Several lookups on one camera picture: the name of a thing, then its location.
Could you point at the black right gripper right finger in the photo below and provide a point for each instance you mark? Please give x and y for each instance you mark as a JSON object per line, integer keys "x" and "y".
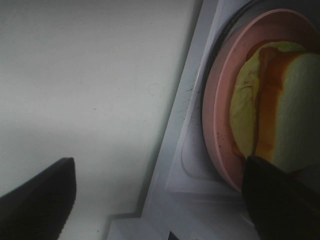
{"x": 282, "y": 206}

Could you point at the glass microwave turntable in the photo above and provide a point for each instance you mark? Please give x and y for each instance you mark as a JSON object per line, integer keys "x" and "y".
{"x": 231, "y": 12}

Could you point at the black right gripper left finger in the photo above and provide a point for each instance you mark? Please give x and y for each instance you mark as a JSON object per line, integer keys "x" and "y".
{"x": 39, "y": 208}

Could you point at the white microwave oven body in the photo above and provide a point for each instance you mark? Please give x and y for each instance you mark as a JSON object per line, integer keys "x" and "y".
{"x": 187, "y": 199}

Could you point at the pink round plate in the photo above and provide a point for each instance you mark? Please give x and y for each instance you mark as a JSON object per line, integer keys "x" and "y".
{"x": 276, "y": 24}

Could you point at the sandwich with lettuce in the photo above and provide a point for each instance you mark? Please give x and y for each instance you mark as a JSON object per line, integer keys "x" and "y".
{"x": 274, "y": 111}

